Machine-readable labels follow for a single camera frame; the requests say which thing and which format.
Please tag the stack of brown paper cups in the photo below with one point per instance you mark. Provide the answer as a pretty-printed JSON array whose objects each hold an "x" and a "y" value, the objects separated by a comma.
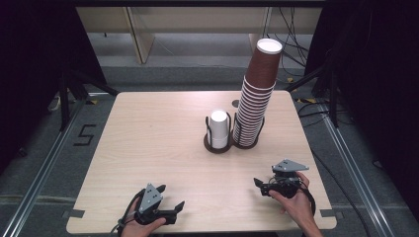
[{"x": 252, "y": 115}]

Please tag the dark double cup holder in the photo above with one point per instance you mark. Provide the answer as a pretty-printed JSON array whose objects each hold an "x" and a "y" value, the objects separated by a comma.
[{"x": 227, "y": 149}]

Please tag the black curtain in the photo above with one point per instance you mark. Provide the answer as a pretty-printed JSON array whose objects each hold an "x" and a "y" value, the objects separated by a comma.
[
  {"x": 378, "y": 82},
  {"x": 36, "y": 65}
]

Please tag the brown paper cup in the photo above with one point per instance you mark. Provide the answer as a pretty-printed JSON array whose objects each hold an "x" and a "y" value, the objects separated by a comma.
[{"x": 263, "y": 62}]

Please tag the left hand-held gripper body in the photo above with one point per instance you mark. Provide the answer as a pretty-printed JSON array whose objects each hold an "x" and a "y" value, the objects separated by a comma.
[{"x": 150, "y": 200}]

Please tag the black metal stand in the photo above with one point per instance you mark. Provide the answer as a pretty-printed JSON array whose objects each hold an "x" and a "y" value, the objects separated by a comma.
[
  {"x": 333, "y": 98},
  {"x": 66, "y": 98}
]

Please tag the white paper cup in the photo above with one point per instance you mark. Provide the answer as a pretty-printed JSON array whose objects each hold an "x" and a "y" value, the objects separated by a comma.
[{"x": 219, "y": 125}]

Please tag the metal floor rail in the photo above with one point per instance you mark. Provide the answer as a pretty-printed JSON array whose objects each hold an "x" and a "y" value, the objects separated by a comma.
[
  {"x": 39, "y": 177},
  {"x": 362, "y": 164}
]

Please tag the person's left hand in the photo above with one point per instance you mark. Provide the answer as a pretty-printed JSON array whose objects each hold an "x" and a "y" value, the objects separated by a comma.
[{"x": 138, "y": 228}]

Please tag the person's right hand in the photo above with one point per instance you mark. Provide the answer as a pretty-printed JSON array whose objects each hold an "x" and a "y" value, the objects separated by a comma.
[{"x": 299, "y": 207}]

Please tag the dark round table grommet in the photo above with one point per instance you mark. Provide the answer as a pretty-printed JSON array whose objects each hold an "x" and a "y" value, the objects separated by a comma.
[{"x": 235, "y": 103}]

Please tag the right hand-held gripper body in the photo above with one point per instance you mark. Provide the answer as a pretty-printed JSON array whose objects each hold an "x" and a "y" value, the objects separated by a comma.
[{"x": 286, "y": 184}]

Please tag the beige wooden shelf unit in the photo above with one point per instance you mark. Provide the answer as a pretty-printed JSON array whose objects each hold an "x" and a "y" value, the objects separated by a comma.
[{"x": 141, "y": 33}]

